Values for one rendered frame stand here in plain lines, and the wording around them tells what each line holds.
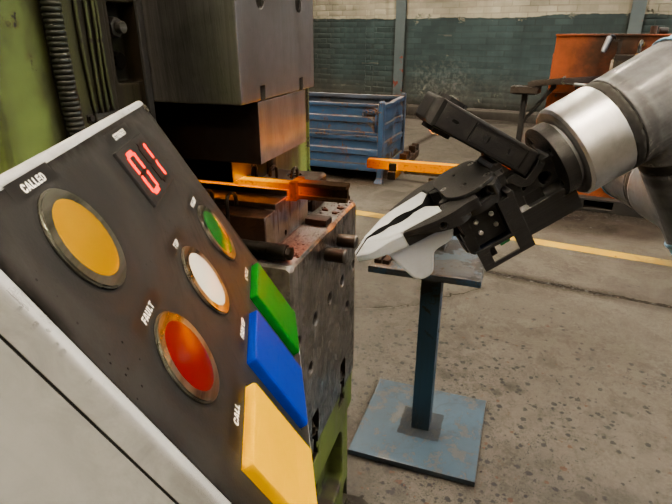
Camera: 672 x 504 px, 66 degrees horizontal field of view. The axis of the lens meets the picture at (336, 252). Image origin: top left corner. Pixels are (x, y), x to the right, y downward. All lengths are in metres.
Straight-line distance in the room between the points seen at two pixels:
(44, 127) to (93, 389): 0.48
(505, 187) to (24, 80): 0.51
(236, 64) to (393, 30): 8.27
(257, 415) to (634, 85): 0.41
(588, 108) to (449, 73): 8.22
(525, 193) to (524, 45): 7.97
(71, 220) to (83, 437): 0.10
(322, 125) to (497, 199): 4.42
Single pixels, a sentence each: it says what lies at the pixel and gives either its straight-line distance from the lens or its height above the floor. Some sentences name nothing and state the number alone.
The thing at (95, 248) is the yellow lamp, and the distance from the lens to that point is 0.29.
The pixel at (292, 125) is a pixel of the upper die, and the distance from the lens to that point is 0.94.
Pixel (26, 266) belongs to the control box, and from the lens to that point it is 0.24.
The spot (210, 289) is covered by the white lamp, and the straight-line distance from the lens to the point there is 0.39.
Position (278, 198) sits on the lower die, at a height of 0.99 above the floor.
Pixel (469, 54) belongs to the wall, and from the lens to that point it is 8.63.
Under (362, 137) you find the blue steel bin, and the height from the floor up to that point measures 0.40.
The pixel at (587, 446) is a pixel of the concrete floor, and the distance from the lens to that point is 2.01.
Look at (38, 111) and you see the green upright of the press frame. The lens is 0.68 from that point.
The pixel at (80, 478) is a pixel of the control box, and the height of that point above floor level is 1.08.
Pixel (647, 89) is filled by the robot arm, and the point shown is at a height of 1.21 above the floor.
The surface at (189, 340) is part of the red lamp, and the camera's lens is 0.32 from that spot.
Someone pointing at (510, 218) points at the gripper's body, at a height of 1.10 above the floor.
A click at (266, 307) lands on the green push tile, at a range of 0.48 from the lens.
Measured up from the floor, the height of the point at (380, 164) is 0.94.
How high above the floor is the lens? 1.26
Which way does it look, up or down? 23 degrees down
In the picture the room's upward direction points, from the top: straight up
